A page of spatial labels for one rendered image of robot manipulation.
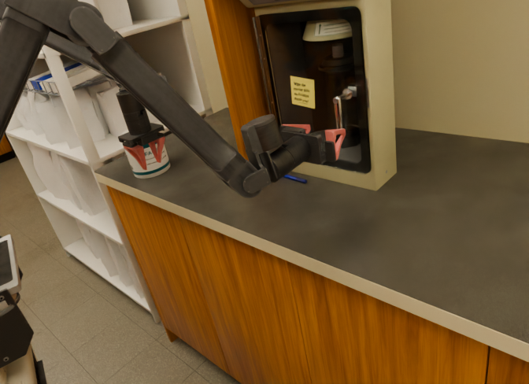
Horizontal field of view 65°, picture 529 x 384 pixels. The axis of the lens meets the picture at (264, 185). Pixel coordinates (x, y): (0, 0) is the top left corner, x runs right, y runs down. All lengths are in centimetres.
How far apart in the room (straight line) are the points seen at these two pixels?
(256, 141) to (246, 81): 43
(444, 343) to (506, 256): 20
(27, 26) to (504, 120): 119
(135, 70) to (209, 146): 18
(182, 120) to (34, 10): 26
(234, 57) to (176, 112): 46
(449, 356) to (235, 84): 82
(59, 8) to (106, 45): 8
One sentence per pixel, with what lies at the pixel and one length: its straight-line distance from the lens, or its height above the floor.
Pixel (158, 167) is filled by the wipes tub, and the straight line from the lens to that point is 145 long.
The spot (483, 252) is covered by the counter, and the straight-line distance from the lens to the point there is 92.
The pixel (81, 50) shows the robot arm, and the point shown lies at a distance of 111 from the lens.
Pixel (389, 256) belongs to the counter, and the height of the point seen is 94.
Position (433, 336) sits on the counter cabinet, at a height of 83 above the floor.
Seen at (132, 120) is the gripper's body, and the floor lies 122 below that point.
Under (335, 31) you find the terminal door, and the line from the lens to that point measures 100.
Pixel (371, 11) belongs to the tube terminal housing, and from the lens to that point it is 99.
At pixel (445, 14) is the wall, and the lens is 137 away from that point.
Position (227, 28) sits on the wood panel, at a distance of 116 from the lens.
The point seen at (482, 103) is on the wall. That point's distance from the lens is 139.
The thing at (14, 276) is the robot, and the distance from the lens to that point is 100.
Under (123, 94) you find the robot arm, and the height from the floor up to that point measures 129.
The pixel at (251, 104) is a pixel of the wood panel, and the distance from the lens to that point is 122.
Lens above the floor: 150
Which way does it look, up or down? 28 degrees down
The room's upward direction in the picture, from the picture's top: 12 degrees counter-clockwise
